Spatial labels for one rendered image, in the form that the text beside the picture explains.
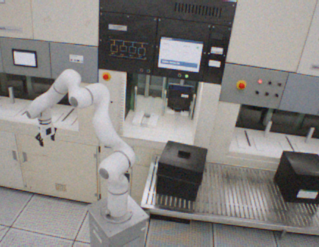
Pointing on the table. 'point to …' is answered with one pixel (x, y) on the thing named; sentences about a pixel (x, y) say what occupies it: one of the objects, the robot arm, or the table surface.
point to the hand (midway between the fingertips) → (47, 142)
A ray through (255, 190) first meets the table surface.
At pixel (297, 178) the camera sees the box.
